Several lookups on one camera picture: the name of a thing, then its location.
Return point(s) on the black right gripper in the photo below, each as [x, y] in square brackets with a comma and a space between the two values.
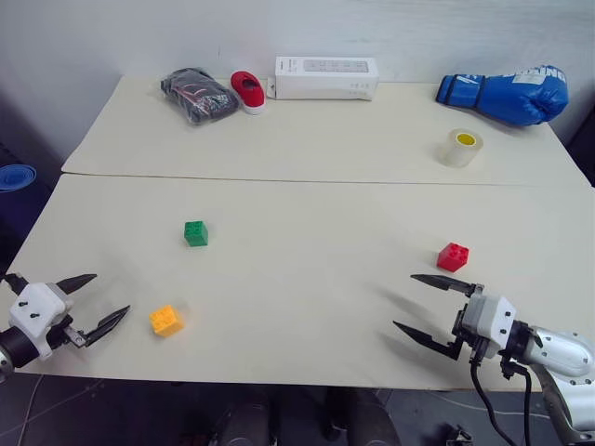
[478, 348]

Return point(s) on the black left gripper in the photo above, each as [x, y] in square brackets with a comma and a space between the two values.
[60, 332]

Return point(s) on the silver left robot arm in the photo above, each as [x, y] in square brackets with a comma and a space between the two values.
[14, 346]

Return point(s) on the red toy brick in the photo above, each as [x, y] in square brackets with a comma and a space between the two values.
[452, 257]

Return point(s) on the yellow toy brick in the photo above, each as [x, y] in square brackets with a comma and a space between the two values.
[166, 321]

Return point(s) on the green toy brick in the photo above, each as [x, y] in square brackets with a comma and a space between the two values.
[195, 233]

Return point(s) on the dark rounded shape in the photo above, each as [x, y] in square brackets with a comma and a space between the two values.
[244, 425]
[362, 418]

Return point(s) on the blue rolled mat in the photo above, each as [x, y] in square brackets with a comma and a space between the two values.
[16, 177]

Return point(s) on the clear tape roll yellow core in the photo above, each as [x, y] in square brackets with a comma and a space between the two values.
[460, 148]

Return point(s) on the blue boxing glove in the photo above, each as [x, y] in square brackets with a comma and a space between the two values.
[516, 93]

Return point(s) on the black item in plastic bag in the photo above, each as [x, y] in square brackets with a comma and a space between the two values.
[200, 97]

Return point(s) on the white cardboard box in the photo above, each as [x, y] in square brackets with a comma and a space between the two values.
[325, 79]

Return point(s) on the red slip-on shoe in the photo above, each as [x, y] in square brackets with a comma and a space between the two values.
[250, 93]

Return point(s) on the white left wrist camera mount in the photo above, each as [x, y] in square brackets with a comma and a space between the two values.
[37, 304]

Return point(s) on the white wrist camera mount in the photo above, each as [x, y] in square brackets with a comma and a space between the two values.
[37, 304]
[490, 318]

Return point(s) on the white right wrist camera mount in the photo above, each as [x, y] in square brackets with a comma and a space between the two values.
[490, 318]

